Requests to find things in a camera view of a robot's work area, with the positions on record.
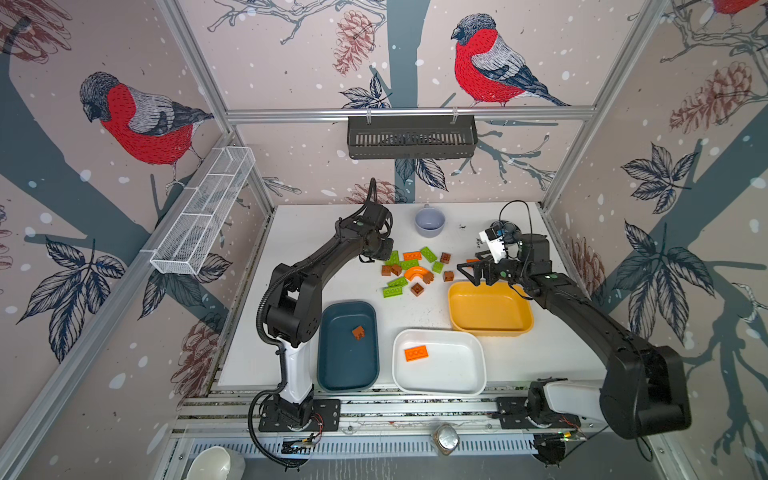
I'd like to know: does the green long lego brick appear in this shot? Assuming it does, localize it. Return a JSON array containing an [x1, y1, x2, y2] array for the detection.
[[382, 286, 403, 299]]

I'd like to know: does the orange lego plate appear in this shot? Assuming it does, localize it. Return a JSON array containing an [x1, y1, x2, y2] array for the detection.
[[404, 345, 429, 362]]

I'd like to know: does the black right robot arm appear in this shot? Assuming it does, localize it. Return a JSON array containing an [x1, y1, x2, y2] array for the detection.
[[456, 228, 692, 439]]

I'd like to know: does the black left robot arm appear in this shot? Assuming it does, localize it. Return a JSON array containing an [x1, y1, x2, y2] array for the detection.
[[256, 179, 393, 428]]

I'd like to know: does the yellow rectangular tray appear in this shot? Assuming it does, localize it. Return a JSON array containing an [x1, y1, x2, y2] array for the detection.
[[448, 281, 534, 337]]

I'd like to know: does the orange curved lego arch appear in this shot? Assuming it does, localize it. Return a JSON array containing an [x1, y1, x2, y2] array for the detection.
[[404, 266, 434, 284]]

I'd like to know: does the green lego brick top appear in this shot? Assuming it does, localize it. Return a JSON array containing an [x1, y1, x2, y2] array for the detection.
[[420, 247, 437, 263]]

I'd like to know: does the lavender plastic cup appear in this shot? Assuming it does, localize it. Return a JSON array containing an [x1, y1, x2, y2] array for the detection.
[[414, 204, 446, 238]]

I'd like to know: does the dark teal rectangular tray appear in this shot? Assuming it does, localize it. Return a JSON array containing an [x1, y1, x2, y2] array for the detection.
[[317, 301, 380, 393]]

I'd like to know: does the white rectangular tray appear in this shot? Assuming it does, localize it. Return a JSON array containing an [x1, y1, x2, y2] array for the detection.
[[392, 329, 487, 397]]

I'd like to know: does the round silver knob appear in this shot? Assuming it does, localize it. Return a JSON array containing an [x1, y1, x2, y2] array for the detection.
[[432, 424, 460, 456]]

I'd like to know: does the white bowl at bottom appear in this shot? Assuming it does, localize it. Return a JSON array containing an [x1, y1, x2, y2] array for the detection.
[[185, 446, 245, 480]]

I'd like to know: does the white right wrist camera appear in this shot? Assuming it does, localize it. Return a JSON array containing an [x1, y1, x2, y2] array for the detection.
[[479, 228, 507, 264]]

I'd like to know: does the black hanging wire basket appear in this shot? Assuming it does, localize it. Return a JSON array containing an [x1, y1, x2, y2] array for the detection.
[[347, 115, 478, 160]]

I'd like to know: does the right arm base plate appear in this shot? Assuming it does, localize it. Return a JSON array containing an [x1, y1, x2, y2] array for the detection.
[[494, 396, 581, 430]]

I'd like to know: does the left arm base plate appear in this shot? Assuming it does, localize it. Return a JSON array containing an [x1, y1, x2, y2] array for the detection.
[[258, 397, 341, 433]]

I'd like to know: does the white wire mesh basket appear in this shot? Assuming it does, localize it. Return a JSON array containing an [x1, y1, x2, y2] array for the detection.
[[150, 146, 255, 275]]

